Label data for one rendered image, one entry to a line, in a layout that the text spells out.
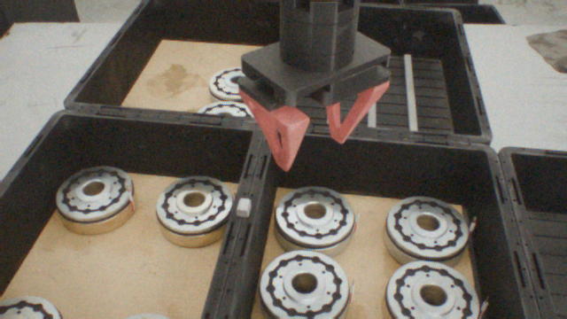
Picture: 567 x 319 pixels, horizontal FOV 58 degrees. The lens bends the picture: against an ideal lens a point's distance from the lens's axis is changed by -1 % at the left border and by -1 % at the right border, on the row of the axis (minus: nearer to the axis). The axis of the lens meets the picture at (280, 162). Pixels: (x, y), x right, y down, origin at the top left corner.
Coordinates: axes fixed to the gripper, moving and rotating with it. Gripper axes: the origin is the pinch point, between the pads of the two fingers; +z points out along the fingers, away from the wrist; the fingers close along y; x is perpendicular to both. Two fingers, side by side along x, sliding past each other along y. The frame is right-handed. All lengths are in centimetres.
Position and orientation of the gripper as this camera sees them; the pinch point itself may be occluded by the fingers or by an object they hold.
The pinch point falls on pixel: (311, 145)
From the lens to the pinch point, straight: 45.9
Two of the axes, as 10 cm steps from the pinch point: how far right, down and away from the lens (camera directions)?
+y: -8.0, 3.9, -4.6
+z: -0.1, 7.6, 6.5
